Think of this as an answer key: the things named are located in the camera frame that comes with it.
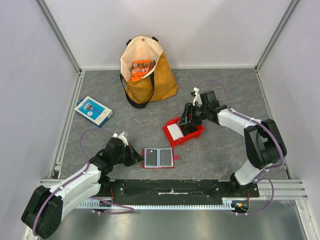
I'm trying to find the white card stack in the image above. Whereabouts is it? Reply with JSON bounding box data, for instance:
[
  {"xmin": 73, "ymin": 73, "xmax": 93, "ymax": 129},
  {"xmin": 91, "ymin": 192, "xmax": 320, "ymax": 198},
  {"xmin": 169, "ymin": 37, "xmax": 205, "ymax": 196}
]
[{"xmin": 166, "ymin": 123, "xmax": 184, "ymax": 141}]

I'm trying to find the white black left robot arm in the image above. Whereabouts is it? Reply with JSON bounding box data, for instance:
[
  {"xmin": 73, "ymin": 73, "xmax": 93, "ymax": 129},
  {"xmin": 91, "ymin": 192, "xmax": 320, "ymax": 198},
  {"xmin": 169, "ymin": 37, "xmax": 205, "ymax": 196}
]
[{"xmin": 21, "ymin": 137, "xmax": 143, "ymax": 239}]

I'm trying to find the orange snack box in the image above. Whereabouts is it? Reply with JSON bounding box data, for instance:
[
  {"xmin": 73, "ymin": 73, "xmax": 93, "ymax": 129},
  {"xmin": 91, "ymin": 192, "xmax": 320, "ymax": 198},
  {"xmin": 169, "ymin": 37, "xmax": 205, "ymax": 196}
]
[{"xmin": 130, "ymin": 59, "xmax": 151, "ymax": 82}]

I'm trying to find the blue white razor package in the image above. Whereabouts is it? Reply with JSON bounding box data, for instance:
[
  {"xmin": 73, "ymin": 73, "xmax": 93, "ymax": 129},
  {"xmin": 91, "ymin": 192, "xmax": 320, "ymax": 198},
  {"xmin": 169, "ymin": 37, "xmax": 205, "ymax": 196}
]
[{"xmin": 74, "ymin": 96, "xmax": 114, "ymax": 128}]

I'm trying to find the white slotted cable duct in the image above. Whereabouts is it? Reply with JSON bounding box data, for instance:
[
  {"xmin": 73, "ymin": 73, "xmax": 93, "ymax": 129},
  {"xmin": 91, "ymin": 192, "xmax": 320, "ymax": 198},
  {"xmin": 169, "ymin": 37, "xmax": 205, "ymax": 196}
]
[{"xmin": 76, "ymin": 199, "xmax": 235, "ymax": 211}]

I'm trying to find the aluminium frame rail left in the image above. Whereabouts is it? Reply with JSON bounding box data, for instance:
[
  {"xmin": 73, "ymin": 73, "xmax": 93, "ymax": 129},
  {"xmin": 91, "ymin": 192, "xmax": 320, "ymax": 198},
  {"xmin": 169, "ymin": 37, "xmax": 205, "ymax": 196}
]
[{"xmin": 36, "ymin": 0, "xmax": 83, "ymax": 179}]

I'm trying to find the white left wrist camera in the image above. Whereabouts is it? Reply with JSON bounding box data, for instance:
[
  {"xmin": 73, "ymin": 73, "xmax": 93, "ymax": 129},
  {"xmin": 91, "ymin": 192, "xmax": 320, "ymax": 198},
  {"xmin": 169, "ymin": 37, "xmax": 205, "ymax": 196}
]
[{"xmin": 112, "ymin": 131, "xmax": 129, "ymax": 146}]

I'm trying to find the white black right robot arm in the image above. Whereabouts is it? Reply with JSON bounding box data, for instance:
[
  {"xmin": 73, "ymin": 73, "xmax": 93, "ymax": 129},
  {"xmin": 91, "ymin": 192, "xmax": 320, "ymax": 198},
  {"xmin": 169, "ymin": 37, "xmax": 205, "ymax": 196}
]
[{"xmin": 177, "ymin": 88, "xmax": 287, "ymax": 197}]

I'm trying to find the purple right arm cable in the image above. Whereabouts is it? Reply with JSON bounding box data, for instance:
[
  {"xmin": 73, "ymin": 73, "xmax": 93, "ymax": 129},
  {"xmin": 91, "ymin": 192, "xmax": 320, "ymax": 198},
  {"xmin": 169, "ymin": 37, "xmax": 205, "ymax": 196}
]
[{"xmin": 198, "ymin": 79, "xmax": 286, "ymax": 216}]

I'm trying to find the red plastic bin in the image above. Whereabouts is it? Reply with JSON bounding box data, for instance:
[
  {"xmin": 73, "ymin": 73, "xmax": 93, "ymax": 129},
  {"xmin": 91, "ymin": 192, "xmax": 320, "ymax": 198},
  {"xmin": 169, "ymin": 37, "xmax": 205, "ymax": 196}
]
[{"xmin": 162, "ymin": 116, "xmax": 205, "ymax": 148}]

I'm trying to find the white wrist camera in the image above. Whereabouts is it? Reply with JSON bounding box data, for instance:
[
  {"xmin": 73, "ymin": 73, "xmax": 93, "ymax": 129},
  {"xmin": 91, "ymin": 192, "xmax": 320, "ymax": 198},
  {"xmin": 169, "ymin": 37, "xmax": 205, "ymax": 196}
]
[
  {"xmin": 112, "ymin": 131, "xmax": 129, "ymax": 146},
  {"xmin": 190, "ymin": 87, "xmax": 203, "ymax": 107}
]

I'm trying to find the mustard yellow tote bag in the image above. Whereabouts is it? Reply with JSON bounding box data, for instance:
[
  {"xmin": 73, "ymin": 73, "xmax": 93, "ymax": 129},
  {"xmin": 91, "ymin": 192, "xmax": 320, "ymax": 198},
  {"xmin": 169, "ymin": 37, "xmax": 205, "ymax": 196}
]
[{"xmin": 119, "ymin": 35, "xmax": 178, "ymax": 109}]

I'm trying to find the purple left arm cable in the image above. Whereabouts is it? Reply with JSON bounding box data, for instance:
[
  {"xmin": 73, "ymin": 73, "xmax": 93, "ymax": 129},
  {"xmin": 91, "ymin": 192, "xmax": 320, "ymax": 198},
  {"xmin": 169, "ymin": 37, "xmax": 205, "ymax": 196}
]
[{"xmin": 31, "ymin": 129, "xmax": 136, "ymax": 237}]

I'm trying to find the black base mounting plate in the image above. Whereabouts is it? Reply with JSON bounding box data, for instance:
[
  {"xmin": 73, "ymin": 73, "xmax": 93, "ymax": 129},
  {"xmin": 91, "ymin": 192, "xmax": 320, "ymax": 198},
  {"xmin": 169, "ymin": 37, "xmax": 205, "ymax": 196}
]
[{"xmin": 96, "ymin": 179, "xmax": 260, "ymax": 198}]

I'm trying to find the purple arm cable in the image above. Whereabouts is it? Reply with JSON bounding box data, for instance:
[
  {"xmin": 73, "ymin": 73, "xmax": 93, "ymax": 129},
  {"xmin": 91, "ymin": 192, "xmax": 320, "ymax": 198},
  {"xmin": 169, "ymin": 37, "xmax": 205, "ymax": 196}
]
[
  {"xmin": 31, "ymin": 129, "xmax": 136, "ymax": 237},
  {"xmin": 198, "ymin": 79, "xmax": 286, "ymax": 216}
]

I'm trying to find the aluminium frame rail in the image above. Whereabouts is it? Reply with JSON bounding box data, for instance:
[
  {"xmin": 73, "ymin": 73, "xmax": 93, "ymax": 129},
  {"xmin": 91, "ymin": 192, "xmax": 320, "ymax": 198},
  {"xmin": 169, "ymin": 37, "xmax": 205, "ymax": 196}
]
[
  {"xmin": 255, "ymin": 0, "xmax": 303, "ymax": 178},
  {"xmin": 36, "ymin": 0, "xmax": 83, "ymax": 179},
  {"xmin": 38, "ymin": 178, "xmax": 309, "ymax": 201}
]

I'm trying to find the black credit card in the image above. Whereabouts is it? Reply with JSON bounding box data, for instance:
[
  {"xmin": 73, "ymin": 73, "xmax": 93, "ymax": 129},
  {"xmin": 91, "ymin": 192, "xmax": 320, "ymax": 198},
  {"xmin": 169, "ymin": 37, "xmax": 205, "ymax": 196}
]
[{"xmin": 144, "ymin": 148, "xmax": 158, "ymax": 167}]

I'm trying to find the red leather card holder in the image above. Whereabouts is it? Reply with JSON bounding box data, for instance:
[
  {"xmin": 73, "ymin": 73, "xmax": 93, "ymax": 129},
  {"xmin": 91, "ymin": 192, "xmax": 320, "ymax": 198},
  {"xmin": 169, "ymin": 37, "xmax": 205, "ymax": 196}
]
[{"xmin": 141, "ymin": 147, "xmax": 180, "ymax": 169}]

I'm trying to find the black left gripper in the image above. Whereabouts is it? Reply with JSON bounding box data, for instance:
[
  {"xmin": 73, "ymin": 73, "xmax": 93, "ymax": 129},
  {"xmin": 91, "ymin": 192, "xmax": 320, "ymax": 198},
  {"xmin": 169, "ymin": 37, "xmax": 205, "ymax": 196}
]
[{"xmin": 112, "ymin": 142, "xmax": 145, "ymax": 167}]

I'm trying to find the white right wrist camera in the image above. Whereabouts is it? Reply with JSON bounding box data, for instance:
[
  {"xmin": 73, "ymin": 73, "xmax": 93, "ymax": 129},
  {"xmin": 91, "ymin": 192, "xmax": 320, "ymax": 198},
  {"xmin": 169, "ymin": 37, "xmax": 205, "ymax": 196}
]
[{"xmin": 190, "ymin": 87, "xmax": 203, "ymax": 107}]

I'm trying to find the aluminium frame rail right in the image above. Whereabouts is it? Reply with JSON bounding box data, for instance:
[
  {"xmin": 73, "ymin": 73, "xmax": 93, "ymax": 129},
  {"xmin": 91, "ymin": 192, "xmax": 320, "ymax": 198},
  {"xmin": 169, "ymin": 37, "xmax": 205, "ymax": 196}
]
[{"xmin": 255, "ymin": 0, "xmax": 303, "ymax": 178}]

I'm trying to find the aluminium front frame rail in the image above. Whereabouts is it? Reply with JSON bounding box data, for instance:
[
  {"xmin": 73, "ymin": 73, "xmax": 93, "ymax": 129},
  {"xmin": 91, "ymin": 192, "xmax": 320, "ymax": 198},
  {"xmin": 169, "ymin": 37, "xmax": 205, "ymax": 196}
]
[{"xmin": 38, "ymin": 178, "xmax": 309, "ymax": 201}]

